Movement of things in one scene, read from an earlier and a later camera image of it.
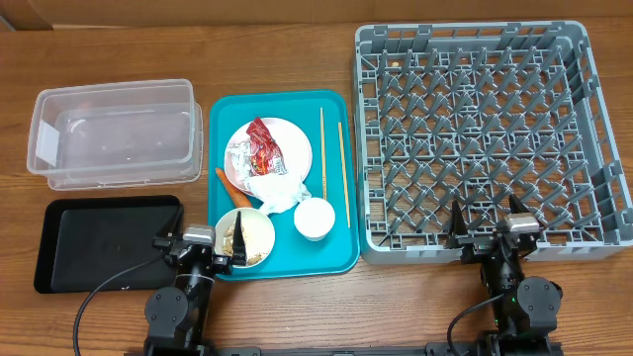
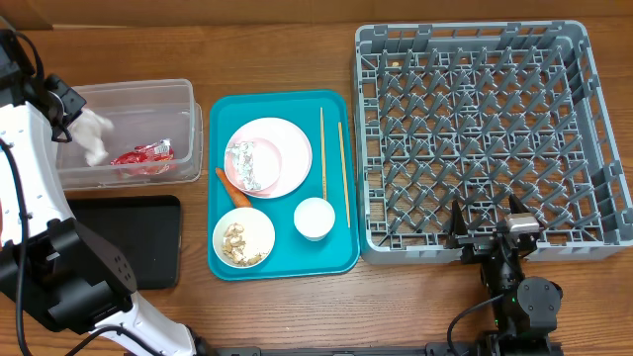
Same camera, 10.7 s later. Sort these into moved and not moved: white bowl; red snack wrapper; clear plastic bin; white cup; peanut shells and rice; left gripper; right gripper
Moved: left gripper; red snack wrapper
Not moved: clear plastic bin; peanut shells and rice; white cup; right gripper; white bowl
